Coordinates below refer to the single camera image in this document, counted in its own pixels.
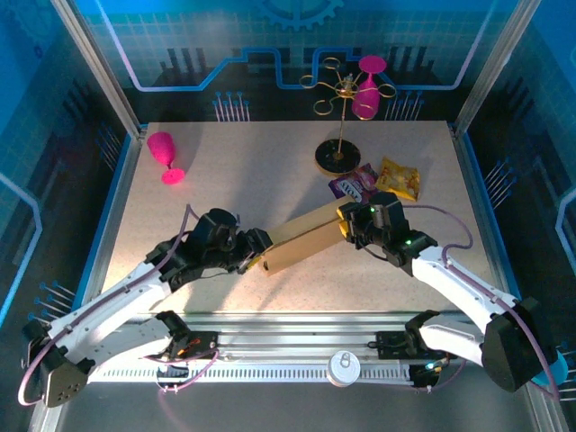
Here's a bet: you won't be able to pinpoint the brown cardboard box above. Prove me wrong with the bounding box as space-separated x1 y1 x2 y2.
258 197 356 276

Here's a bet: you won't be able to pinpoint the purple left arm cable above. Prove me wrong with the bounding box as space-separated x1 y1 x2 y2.
17 204 221 406

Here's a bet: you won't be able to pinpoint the pink plastic goblet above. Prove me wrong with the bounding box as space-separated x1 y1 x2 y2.
351 54 387 122
147 131 186 185

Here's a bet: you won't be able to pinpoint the yellow snack packet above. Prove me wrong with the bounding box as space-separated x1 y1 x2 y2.
375 156 420 203

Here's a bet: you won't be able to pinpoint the silver tin can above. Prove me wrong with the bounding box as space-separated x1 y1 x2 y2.
327 350 362 388

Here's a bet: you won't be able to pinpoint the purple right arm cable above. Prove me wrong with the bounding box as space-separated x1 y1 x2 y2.
400 204 562 401

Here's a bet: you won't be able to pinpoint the aluminium frame post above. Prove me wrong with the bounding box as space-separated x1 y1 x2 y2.
454 0 541 136
51 0 148 136

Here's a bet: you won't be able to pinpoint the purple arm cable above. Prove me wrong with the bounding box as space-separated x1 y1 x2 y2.
17 204 221 406
400 204 562 401

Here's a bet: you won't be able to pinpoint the purple snack packet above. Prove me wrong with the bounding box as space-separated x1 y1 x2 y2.
328 162 380 203

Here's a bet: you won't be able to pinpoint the blue plastic goblet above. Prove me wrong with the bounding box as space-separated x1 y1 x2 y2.
530 348 569 388

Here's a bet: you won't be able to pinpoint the gold wire glass rack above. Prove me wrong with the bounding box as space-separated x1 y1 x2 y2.
299 57 397 176

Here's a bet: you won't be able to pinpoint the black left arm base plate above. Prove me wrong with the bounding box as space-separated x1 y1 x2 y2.
152 330 221 361

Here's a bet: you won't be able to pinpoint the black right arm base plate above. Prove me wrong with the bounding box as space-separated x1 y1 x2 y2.
375 330 458 361

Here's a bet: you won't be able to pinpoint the aluminium base frame rails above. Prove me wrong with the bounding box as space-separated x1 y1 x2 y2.
134 312 487 361

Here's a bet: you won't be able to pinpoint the white slotted cable duct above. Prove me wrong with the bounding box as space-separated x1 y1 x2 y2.
87 363 415 383

